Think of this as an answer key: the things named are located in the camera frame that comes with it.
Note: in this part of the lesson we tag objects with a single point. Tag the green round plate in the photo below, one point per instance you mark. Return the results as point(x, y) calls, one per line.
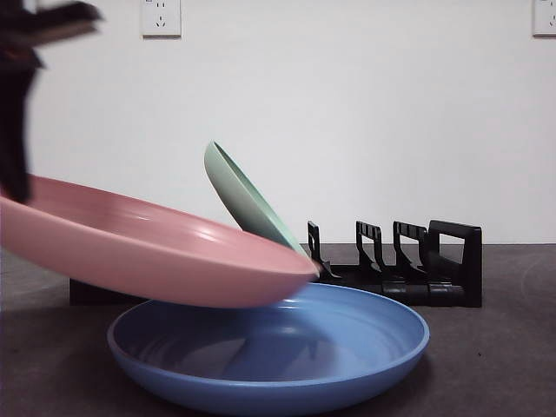
point(243, 195)

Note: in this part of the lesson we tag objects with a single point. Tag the white wall socket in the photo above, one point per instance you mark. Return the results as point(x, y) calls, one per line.
point(160, 19)
point(545, 19)

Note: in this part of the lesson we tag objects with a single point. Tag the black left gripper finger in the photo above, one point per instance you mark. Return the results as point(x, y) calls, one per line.
point(17, 130)

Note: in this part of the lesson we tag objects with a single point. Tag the blue round plate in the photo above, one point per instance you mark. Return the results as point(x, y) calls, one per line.
point(260, 373)

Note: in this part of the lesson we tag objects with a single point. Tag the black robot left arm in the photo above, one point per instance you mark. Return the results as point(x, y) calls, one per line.
point(26, 17)

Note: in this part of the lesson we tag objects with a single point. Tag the black plastic plate rack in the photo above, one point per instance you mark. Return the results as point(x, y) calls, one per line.
point(471, 269)

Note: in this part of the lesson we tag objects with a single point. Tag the pink round plate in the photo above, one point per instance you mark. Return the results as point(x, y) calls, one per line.
point(152, 252)

